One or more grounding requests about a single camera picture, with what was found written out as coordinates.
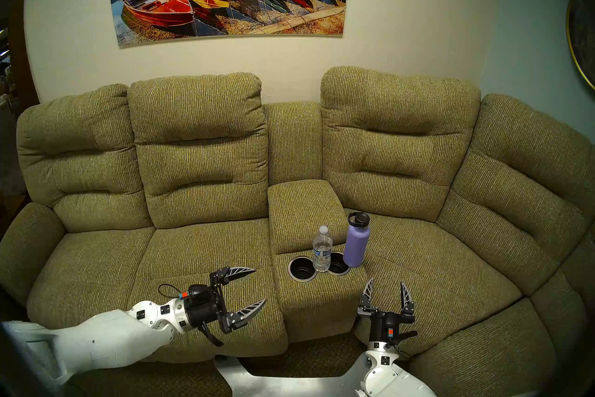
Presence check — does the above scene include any olive green fabric sofa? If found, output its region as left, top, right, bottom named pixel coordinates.
left=0, top=66, right=595, bottom=397

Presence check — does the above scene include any purple metal flask bottle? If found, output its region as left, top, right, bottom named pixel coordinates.
left=343, top=211, right=371, bottom=268

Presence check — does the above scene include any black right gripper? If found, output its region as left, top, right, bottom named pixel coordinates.
left=357, top=278, right=418, bottom=348

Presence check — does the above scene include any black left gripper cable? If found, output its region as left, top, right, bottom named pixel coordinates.
left=158, top=284, right=187, bottom=302

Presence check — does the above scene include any clear plastic water bottle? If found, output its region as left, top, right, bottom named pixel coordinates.
left=312, top=225, right=333, bottom=273

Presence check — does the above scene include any round gold-rimmed wall clock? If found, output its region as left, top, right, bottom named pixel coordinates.
left=566, top=0, right=595, bottom=92

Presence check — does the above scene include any olive sofa console armrest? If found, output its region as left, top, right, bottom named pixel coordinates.
left=268, top=179, right=350, bottom=255

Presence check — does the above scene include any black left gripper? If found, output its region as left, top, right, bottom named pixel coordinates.
left=184, top=266, right=267, bottom=334

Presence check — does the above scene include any black metal-rimmed cup holder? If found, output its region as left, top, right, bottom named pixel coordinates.
left=327, top=251, right=351, bottom=277
left=288, top=256, right=318, bottom=282

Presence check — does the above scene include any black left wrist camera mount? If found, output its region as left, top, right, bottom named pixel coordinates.
left=199, top=323, right=225, bottom=348

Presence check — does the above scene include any white robot torso base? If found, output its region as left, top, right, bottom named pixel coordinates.
left=214, top=356, right=372, bottom=397

